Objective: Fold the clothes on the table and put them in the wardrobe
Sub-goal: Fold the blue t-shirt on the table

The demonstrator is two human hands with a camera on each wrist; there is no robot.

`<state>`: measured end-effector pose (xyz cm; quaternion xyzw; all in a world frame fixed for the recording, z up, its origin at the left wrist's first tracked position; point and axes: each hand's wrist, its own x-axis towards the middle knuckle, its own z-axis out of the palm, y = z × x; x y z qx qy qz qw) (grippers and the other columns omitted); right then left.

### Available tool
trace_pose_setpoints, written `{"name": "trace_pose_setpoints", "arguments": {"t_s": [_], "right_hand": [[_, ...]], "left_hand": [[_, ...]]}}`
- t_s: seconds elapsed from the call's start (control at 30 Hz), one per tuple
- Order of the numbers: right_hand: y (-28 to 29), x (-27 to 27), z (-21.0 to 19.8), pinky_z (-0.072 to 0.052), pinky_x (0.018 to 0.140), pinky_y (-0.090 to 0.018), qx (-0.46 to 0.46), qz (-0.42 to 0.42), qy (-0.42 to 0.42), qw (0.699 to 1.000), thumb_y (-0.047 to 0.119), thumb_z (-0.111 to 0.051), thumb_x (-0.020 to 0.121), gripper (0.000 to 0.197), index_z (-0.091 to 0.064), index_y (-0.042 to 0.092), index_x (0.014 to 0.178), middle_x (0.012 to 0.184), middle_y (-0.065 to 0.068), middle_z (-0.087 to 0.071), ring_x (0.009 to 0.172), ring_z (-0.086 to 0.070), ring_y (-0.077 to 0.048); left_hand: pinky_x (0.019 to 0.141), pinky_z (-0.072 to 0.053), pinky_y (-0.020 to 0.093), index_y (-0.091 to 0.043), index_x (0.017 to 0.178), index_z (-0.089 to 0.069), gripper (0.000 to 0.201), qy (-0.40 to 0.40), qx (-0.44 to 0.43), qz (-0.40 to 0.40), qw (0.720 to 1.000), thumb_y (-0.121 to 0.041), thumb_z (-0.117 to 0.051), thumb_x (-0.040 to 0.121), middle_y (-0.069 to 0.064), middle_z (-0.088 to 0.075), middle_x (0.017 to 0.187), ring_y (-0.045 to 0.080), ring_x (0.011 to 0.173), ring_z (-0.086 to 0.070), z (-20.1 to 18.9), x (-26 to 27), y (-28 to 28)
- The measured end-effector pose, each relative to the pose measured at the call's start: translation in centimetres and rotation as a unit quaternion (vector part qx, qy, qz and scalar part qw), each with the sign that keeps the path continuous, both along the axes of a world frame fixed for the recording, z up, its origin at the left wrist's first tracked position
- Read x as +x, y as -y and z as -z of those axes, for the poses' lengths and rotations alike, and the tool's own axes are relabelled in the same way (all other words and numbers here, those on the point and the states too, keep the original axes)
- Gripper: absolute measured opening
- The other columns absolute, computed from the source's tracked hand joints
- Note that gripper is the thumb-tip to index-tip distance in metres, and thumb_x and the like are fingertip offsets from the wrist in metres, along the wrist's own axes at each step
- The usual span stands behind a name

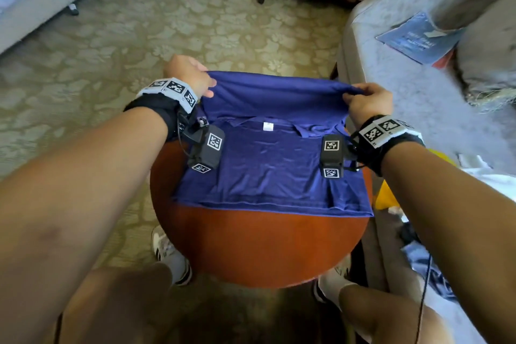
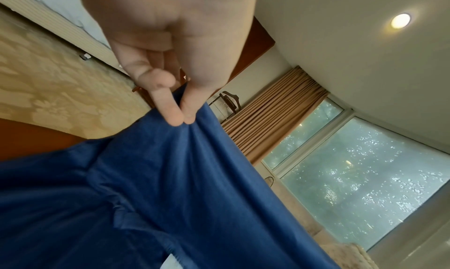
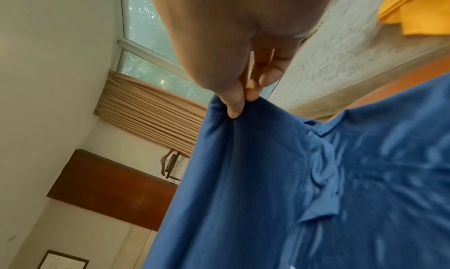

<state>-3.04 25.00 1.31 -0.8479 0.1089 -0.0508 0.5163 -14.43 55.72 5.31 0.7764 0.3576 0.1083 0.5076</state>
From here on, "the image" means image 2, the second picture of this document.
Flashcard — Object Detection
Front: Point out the person's left hand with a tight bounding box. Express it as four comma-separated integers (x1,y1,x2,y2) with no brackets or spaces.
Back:
75,0,261,127

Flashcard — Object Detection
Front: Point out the blue cloth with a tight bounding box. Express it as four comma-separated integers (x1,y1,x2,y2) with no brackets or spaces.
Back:
0,82,341,269

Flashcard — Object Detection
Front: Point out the brown wooden door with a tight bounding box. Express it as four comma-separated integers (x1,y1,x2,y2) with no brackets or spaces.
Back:
225,16,276,86

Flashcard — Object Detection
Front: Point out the bed with white bedding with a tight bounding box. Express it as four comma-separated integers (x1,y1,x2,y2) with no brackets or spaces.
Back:
0,0,130,75

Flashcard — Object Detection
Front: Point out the beige curtain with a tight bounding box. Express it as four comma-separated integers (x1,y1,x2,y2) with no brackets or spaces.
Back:
221,66,330,164

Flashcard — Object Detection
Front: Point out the round ceiling light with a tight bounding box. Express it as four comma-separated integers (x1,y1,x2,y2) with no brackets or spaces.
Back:
390,12,412,30

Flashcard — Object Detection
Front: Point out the large glass window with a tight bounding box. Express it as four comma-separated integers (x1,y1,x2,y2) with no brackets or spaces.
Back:
262,94,450,253

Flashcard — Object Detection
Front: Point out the beige upholstered armchair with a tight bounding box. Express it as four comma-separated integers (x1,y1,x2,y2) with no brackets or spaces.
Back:
309,229,371,269

